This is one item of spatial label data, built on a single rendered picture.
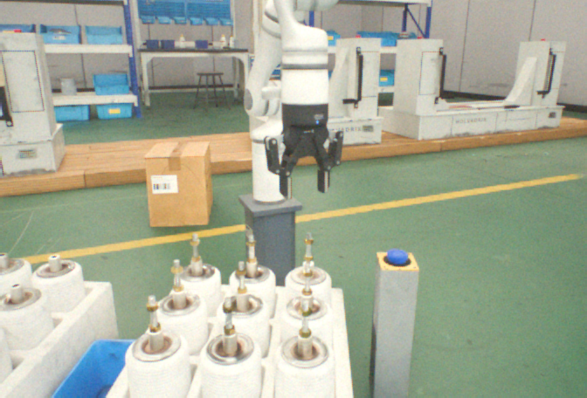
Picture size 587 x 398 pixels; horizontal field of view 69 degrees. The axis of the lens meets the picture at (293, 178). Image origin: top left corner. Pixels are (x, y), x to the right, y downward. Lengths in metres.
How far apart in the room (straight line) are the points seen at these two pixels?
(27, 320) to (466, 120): 3.19
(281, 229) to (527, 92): 3.36
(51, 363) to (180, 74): 8.22
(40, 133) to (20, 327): 1.80
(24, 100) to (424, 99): 2.57
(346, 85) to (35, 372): 2.60
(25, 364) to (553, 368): 1.10
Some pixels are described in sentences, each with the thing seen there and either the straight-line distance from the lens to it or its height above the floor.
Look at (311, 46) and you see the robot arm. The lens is 0.65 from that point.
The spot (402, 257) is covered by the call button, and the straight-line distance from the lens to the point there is 0.84.
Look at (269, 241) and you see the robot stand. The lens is 1.19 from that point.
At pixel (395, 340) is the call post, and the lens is 0.92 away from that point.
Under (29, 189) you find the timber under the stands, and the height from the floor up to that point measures 0.02.
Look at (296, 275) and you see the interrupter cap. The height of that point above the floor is 0.25.
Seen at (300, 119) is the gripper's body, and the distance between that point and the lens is 0.65.
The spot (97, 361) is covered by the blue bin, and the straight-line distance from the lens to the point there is 1.06.
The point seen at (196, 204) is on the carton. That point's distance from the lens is 1.83.
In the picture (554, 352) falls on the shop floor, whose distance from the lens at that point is 1.29.
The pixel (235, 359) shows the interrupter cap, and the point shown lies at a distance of 0.71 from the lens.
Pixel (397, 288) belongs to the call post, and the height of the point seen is 0.27.
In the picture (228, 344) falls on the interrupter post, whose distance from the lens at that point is 0.71.
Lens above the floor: 0.70
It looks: 16 degrees down
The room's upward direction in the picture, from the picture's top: straight up
